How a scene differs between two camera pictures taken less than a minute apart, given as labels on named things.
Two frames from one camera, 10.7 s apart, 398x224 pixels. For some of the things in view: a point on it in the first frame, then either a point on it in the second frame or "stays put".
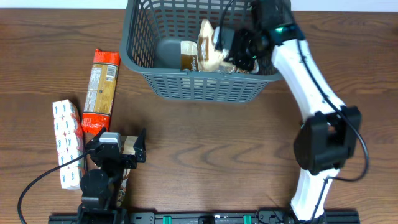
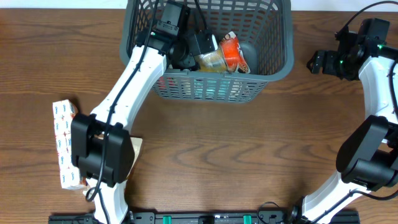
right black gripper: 237,60 -> 327,66
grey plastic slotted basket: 152,33 stays put
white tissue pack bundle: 69,142 stays put
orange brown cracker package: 102,77 -> 228,57
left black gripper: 140,152 -> 188,63
